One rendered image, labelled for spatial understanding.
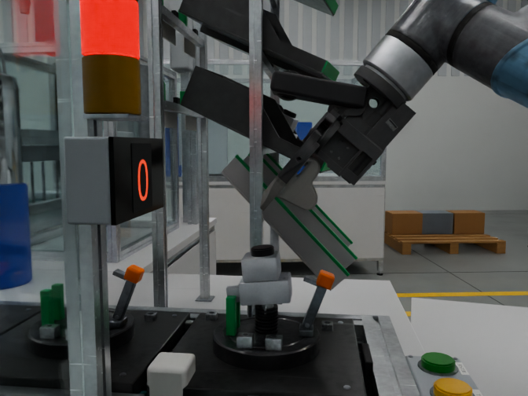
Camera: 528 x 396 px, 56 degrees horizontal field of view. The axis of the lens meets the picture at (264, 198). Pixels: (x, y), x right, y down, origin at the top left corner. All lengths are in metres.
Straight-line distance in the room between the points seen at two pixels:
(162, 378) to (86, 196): 0.25
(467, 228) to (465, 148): 3.68
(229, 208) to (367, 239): 1.33
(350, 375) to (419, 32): 0.40
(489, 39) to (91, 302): 0.47
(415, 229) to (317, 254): 5.51
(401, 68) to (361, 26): 9.01
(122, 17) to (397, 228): 5.91
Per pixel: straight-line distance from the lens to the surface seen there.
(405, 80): 0.60
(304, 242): 0.85
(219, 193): 4.56
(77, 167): 0.42
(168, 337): 0.72
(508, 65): 0.56
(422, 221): 6.36
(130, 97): 0.45
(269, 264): 0.62
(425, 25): 0.61
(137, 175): 0.45
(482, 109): 10.21
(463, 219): 6.55
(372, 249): 4.81
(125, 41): 0.46
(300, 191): 0.60
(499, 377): 0.93
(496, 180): 10.36
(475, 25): 0.59
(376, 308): 1.19
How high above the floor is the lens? 1.23
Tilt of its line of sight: 6 degrees down
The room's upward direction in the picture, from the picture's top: straight up
